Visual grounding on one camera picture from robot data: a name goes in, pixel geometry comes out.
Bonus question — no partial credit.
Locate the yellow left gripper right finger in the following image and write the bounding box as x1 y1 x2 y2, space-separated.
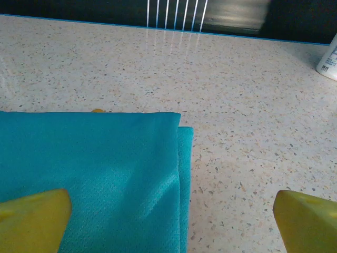
273 190 337 253

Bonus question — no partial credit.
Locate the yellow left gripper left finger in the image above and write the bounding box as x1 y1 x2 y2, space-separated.
0 188 72 253

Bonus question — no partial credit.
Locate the teal folded t-shirt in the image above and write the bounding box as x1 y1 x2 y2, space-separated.
0 110 195 253

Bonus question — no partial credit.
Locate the white canister with teal lid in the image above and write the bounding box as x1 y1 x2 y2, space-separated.
315 33 337 82

